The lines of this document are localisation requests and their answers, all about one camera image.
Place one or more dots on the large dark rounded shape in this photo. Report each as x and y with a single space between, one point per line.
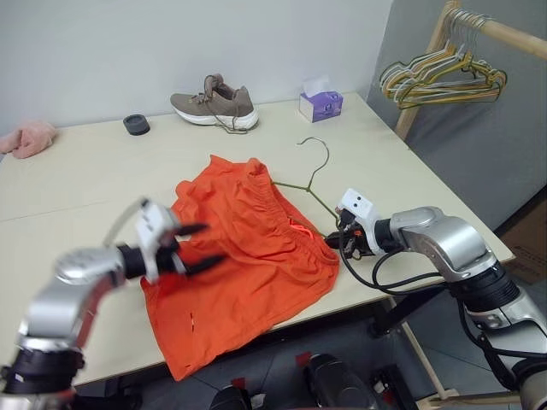
337 384

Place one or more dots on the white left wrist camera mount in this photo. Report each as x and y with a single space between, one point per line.
154 222

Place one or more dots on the orange shorts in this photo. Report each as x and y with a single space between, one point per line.
256 256

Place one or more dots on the wooden clothes rack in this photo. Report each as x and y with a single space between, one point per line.
513 32

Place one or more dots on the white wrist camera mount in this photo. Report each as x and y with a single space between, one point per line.
359 203
154 222

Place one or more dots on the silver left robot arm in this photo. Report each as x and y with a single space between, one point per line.
64 290

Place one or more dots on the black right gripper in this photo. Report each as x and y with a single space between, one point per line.
357 239

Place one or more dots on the purple tissue box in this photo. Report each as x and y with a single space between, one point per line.
322 107

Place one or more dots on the dark blocky shape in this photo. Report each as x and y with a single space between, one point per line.
393 388

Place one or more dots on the brown sneaker with white sole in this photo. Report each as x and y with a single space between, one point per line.
213 104

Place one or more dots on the black round dish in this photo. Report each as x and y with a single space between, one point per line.
137 125

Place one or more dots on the black table leg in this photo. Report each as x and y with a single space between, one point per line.
397 312

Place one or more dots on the small dark rounded shape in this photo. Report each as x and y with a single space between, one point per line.
233 397

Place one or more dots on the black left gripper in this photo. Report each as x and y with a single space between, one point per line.
168 256

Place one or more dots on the pink towel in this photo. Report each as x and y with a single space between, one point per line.
30 138

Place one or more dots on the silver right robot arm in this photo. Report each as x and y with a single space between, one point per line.
448 243

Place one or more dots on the hangers on wooden rack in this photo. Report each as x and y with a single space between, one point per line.
504 79

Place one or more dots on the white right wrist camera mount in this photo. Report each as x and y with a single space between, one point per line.
359 203

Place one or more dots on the brown cardboard box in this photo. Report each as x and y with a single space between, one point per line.
530 239

